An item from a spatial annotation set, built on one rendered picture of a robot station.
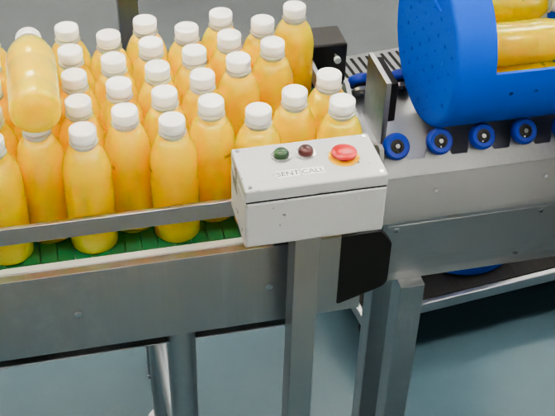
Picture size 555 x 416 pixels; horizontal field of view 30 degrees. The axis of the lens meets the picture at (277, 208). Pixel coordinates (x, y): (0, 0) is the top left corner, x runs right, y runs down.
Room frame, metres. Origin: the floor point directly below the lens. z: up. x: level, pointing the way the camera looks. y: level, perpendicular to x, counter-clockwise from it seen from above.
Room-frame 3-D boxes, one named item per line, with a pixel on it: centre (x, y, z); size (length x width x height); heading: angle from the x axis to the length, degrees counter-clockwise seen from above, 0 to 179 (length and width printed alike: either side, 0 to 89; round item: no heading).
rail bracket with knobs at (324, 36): (1.66, -0.08, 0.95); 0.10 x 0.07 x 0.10; 14
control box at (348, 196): (1.15, -0.04, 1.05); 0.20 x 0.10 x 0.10; 104
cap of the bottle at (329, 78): (1.36, -0.07, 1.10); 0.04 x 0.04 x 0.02
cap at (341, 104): (1.29, -0.09, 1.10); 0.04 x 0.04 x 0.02
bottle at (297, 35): (1.58, -0.02, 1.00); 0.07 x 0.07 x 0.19
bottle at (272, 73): (1.45, 0.02, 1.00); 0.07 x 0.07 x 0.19
